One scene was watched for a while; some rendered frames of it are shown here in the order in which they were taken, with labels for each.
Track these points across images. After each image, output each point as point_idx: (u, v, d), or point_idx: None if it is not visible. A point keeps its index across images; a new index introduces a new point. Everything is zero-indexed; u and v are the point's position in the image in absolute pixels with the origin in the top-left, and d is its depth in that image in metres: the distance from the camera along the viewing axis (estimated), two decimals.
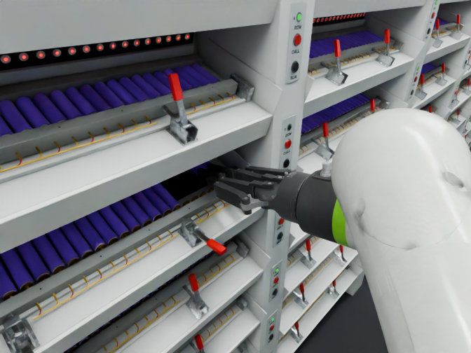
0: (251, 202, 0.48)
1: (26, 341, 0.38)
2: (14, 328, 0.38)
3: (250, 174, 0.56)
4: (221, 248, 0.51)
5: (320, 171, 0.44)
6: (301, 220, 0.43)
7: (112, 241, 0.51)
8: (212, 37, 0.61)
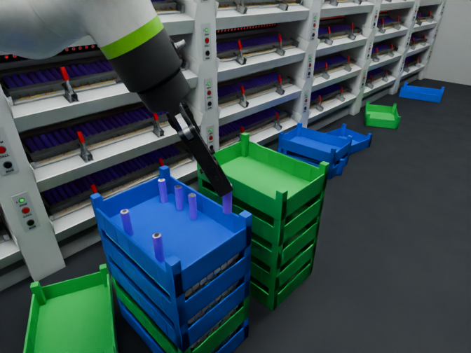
0: None
1: None
2: None
3: (205, 146, 0.55)
4: None
5: (179, 54, 0.48)
6: None
7: None
8: None
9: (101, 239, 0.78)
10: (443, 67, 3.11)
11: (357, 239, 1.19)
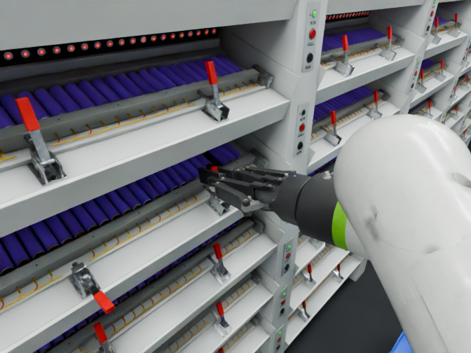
0: None
1: (92, 282, 0.46)
2: (81, 272, 0.46)
3: None
4: (212, 169, 0.61)
5: None
6: None
7: (147, 202, 0.59)
8: (235, 32, 0.68)
9: None
10: None
11: None
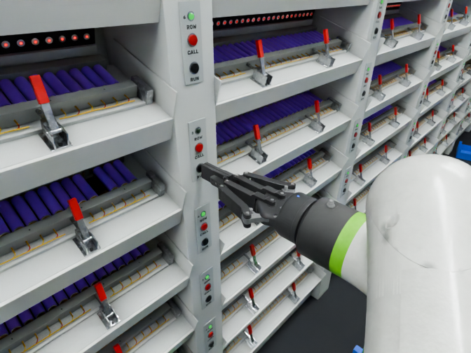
0: None
1: None
2: None
3: (242, 199, 0.56)
4: (71, 202, 0.51)
5: None
6: None
7: None
8: (115, 37, 0.59)
9: None
10: None
11: None
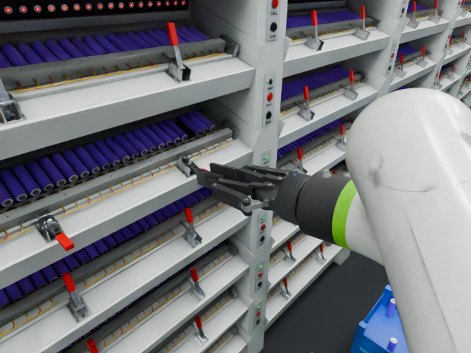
0: None
1: (56, 226, 0.49)
2: (45, 217, 0.49)
3: None
4: None
5: None
6: None
7: (120, 167, 0.61)
8: (204, 4, 0.71)
9: (352, 351, 0.98)
10: None
11: None
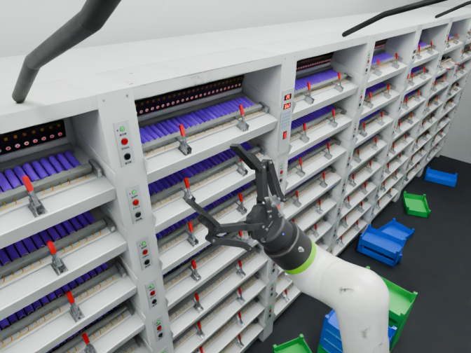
0: (277, 202, 0.69)
1: (196, 272, 1.30)
2: (193, 271, 1.31)
3: (226, 225, 0.64)
4: None
5: None
6: (294, 223, 0.71)
7: (212, 244, 1.43)
8: None
9: (322, 331, 1.79)
10: (455, 149, 4.13)
11: (418, 314, 2.21)
